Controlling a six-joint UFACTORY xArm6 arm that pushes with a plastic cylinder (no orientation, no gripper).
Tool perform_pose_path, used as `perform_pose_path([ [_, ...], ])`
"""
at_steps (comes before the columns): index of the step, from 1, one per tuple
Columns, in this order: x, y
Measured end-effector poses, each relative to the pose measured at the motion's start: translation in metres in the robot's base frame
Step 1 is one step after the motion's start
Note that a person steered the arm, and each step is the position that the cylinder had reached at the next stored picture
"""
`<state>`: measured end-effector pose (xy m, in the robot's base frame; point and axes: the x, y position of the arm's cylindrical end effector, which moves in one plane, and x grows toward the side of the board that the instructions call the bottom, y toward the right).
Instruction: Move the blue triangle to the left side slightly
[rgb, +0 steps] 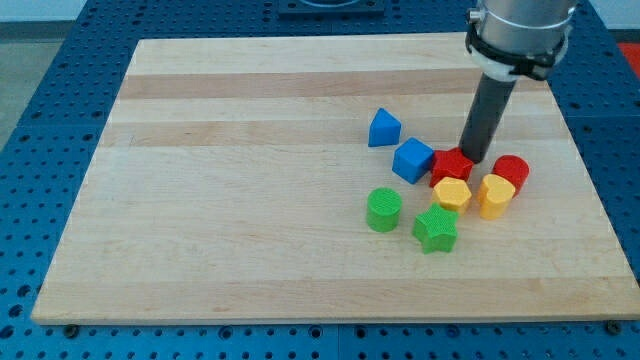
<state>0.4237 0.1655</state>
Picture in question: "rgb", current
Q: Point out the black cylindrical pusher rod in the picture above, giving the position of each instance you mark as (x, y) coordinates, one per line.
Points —
(484, 116)

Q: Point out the blue triangle block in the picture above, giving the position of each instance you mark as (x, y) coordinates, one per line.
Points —
(384, 129)

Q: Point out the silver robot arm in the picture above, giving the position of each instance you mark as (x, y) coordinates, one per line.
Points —
(509, 39)

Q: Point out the red cylinder block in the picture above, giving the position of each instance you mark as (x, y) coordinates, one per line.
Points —
(514, 169)

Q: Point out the red star block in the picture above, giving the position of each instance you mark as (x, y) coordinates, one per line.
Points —
(450, 163)

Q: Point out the yellow heart block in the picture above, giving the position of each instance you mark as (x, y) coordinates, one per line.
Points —
(494, 196)

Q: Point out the blue cube block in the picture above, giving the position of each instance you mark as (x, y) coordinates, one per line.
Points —
(412, 160)

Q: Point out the yellow hexagon block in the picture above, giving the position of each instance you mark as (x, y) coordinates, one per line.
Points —
(452, 194)

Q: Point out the green star block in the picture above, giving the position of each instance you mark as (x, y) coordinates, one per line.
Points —
(436, 229)

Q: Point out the green cylinder block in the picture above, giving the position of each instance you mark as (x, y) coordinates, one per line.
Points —
(383, 209)

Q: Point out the wooden board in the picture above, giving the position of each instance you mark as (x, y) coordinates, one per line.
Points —
(230, 186)

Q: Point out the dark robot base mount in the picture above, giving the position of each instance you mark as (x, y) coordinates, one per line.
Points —
(295, 8)

